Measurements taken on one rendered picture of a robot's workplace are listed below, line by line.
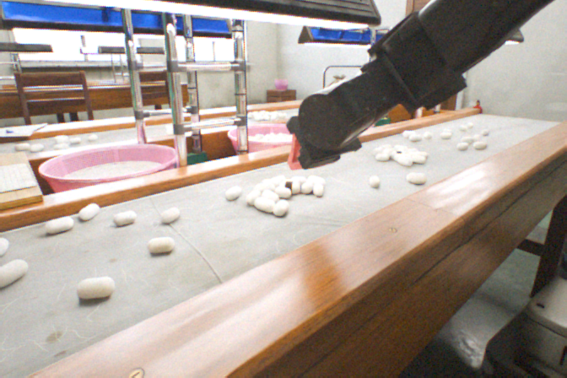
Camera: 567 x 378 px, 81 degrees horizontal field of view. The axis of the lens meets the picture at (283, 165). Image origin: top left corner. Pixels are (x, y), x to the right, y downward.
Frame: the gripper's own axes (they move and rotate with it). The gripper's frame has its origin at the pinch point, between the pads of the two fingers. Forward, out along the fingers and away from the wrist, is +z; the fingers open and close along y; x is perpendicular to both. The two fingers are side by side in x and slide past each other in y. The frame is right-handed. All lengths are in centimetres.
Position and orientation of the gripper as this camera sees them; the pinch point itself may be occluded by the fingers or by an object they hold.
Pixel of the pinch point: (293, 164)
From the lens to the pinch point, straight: 51.1
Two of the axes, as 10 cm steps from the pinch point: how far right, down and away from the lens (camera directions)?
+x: 4.2, 8.7, -2.5
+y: -7.6, 2.0, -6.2
